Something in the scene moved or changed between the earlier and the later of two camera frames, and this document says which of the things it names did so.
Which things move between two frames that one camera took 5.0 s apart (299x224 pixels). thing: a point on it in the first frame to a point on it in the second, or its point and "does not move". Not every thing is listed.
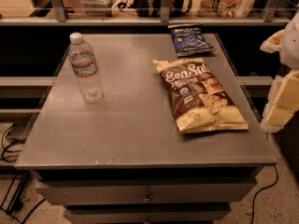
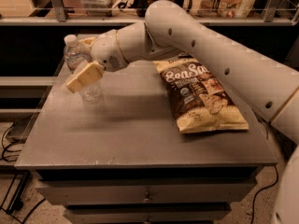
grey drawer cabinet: (122, 160) does not move
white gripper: (291, 49) to (106, 51)
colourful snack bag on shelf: (235, 1) does not move
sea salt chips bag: (200, 103) does not move
